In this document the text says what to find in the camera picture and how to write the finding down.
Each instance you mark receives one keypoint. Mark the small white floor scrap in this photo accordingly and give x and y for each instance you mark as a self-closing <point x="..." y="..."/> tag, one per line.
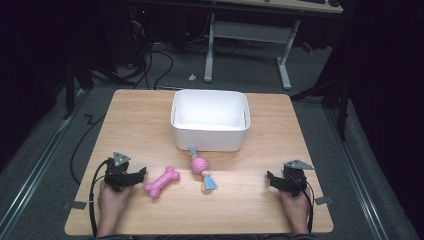
<point x="192" y="77"/>

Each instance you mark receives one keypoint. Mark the dark computer tower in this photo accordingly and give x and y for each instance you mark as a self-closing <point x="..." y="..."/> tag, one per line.
<point x="138" y="36"/>

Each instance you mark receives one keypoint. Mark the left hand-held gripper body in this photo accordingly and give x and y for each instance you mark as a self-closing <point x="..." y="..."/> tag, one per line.
<point x="116" y="173"/>

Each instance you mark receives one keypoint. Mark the black metal stand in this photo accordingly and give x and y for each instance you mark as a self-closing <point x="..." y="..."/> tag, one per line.
<point x="343" y="110"/>
<point x="70" y="90"/>

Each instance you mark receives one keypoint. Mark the pink bone dog toy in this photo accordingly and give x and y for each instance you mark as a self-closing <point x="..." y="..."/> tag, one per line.
<point x="162" y="182"/>

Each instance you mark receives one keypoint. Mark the black keyboard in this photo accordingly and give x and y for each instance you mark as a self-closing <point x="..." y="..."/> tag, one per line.
<point x="312" y="1"/>

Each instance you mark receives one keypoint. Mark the black computer mouse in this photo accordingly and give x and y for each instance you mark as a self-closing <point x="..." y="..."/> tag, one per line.
<point x="334" y="3"/>

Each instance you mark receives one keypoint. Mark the metal floor rail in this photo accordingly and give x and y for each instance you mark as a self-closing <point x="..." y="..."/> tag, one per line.
<point x="358" y="173"/>
<point x="36" y="170"/>

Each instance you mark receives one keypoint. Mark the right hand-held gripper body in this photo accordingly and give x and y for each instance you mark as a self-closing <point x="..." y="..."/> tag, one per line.
<point x="295" y="181"/>

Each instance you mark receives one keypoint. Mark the person's right hand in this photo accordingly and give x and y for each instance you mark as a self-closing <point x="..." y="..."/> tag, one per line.
<point x="296" y="206"/>

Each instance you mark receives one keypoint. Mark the grey tape piece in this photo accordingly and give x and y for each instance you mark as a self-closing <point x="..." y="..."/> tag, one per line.
<point x="324" y="200"/>
<point x="78" y="205"/>

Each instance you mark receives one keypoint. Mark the white plastic storage bin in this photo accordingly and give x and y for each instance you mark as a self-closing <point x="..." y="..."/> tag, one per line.
<point x="210" y="138"/>

